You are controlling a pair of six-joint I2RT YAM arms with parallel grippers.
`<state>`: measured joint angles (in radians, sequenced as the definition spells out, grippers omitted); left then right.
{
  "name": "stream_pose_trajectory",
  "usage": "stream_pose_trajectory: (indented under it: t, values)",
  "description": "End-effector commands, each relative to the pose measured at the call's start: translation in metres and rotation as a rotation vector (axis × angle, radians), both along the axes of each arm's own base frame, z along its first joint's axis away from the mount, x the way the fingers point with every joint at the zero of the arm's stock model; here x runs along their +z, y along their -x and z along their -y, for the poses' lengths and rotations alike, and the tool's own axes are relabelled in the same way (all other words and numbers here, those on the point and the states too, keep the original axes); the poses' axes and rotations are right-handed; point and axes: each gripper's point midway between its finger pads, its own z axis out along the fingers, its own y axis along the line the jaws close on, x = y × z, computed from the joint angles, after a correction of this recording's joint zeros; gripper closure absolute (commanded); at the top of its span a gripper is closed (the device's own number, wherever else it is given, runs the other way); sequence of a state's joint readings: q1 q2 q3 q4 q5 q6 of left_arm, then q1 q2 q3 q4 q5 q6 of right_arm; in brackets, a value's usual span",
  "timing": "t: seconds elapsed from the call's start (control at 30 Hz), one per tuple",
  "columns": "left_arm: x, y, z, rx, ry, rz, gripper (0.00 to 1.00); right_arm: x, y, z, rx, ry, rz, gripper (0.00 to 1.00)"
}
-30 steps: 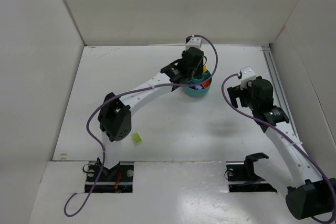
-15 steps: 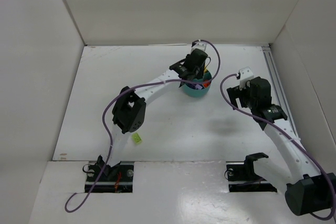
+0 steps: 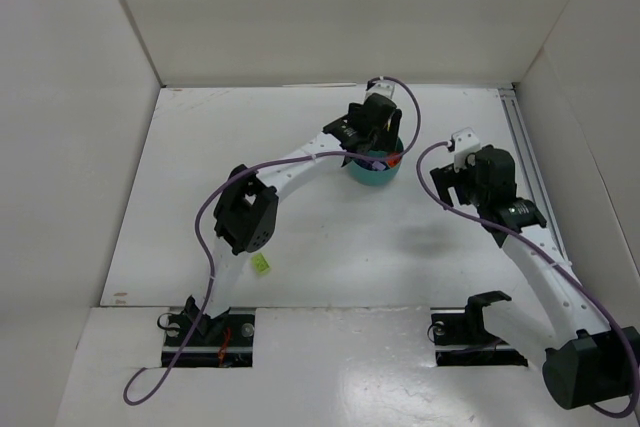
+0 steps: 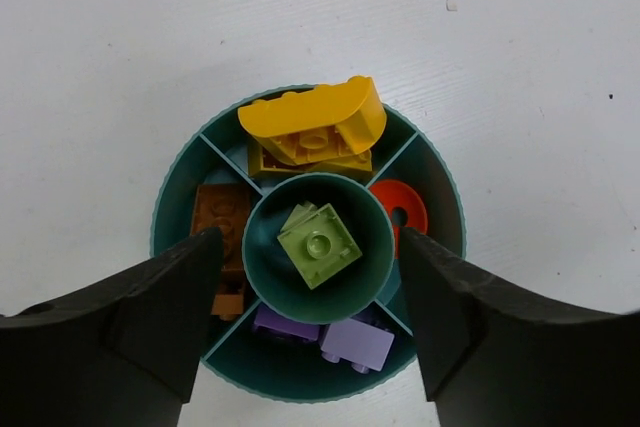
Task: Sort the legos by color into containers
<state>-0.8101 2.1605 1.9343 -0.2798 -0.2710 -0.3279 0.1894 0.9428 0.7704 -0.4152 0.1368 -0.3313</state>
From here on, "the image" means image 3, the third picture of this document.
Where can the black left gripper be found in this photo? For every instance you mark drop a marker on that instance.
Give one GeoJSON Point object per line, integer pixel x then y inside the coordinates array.
{"type": "Point", "coordinates": [382, 132]}

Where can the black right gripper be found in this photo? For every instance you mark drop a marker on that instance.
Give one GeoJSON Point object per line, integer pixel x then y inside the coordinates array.
{"type": "Point", "coordinates": [447, 184]}

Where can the purple printed lego tile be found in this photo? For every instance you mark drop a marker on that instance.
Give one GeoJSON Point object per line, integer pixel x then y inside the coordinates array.
{"type": "Point", "coordinates": [376, 166]}

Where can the orange lego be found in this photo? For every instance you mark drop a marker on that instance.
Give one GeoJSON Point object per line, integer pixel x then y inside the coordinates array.
{"type": "Point", "coordinates": [393, 161]}

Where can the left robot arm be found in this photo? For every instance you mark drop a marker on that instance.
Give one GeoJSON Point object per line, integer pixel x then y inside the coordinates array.
{"type": "Point", "coordinates": [239, 217]}

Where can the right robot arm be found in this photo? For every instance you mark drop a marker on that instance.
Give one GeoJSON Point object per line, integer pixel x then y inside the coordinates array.
{"type": "Point", "coordinates": [585, 356]}

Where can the teal divided round container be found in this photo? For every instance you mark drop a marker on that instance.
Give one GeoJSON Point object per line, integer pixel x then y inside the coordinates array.
{"type": "Point", "coordinates": [372, 178]}

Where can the lime green lego brick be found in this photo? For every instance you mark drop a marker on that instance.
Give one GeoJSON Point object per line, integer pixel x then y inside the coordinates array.
{"type": "Point", "coordinates": [260, 264]}

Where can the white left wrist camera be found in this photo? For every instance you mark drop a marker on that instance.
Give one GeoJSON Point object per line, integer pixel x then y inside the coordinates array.
{"type": "Point", "coordinates": [380, 86]}

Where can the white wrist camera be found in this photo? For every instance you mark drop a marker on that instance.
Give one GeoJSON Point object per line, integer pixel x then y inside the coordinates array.
{"type": "Point", "coordinates": [380, 86]}
{"type": "Point", "coordinates": [463, 143]}

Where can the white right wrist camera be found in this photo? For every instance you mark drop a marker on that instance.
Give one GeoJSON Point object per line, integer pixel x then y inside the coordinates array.
{"type": "Point", "coordinates": [463, 143]}

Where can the aluminium rail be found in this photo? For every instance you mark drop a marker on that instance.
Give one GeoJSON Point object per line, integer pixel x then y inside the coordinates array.
{"type": "Point", "coordinates": [529, 165]}

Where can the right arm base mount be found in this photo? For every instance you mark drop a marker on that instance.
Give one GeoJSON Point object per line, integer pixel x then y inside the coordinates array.
{"type": "Point", "coordinates": [461, 340]}

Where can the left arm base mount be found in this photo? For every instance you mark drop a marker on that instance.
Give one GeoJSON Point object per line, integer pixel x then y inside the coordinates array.
{"type": "Point", "coordinates": [222, 342]}

